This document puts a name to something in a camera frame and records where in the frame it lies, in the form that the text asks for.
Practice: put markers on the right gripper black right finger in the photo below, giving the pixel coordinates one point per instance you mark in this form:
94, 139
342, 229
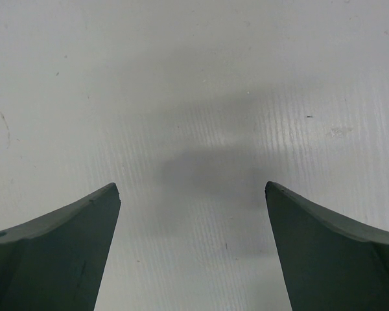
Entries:
329, 261

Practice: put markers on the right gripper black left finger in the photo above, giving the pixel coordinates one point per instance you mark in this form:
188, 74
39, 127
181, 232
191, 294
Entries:
56, 261

